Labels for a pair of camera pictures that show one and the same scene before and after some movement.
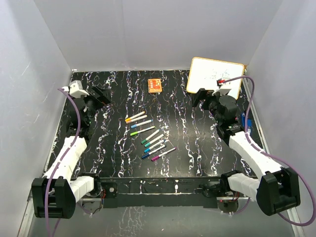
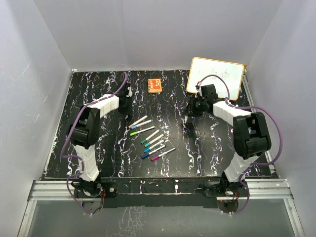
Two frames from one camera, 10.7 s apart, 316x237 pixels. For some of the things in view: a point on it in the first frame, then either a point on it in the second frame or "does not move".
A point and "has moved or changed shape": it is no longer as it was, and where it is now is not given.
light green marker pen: x=138 y=132 does not move
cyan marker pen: x=156 y=145 does not move
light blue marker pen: x=141 y=123 does not move
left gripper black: x=104 y=97 → x=127 y=111
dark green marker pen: x=145 y=139 does not move
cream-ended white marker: x=136 y=119 has moved or changed shape
